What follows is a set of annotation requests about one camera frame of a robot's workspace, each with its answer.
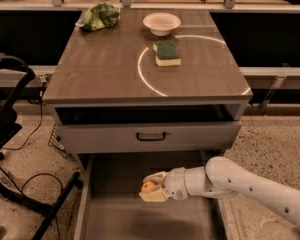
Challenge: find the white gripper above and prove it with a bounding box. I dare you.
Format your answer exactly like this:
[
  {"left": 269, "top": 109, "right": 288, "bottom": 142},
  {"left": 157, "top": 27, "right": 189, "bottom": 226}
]
[{"left": 139, "top": 167, "right": 187, "bottom": 202}]

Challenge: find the orange fruit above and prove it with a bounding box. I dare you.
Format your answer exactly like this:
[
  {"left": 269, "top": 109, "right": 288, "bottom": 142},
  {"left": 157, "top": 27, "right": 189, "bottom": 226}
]
[{"left": 141, "top": 181, "right": 156, "bottom": 192}]

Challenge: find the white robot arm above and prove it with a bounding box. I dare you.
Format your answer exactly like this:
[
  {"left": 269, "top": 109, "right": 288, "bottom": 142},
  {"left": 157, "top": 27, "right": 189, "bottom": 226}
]
[{"left": 139, "top": 156, "right": 300, "bottom": 230}]

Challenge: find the open lower grey drawer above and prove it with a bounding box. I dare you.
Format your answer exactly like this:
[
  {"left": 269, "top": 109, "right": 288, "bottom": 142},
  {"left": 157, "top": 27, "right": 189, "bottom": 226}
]
[{"left": 74, "top": 151, "right": 228, "bottom": 240}]

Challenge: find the upper grey drawer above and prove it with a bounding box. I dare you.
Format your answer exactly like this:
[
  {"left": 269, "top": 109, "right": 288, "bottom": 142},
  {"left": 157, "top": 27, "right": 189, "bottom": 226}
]
[{"left": 57, "top": 121, "right": 241, "bottom": 154}]

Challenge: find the grey drawer cabinet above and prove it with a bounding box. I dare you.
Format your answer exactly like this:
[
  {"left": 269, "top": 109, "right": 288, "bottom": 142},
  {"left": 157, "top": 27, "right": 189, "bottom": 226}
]
[{"left": 41, "top": 7, "right": 254, "bottom": 172}]

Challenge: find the green yellow sponge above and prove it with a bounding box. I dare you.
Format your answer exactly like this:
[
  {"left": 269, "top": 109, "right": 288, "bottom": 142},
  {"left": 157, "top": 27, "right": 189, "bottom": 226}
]
[{"left": 153, "top": 41, "right": 181, "bottom": 67}]

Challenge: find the white bowl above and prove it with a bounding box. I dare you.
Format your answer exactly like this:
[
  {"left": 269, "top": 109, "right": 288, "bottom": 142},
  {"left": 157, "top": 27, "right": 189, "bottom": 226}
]
[{"left": 143, "top": 13, "right": 181, "bottom": 37}]

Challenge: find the green chip bag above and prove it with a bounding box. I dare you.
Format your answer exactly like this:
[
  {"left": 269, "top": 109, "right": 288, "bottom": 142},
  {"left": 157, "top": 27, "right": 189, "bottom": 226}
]
[{"left": 76, "top": 3, "right": 120, "bottom": 31}]

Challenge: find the black drawer handle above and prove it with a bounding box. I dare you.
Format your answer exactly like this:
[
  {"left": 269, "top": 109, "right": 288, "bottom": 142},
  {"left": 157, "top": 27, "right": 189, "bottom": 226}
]
[{"left": 136, "top": 132, "right": 166, "bottom": 142}]

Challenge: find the black floor cable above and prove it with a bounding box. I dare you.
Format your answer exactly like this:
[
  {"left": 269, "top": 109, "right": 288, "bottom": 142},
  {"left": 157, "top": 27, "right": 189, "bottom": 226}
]
[{"left": 0, "top": 80, "right": 64, "bottom": 240}]

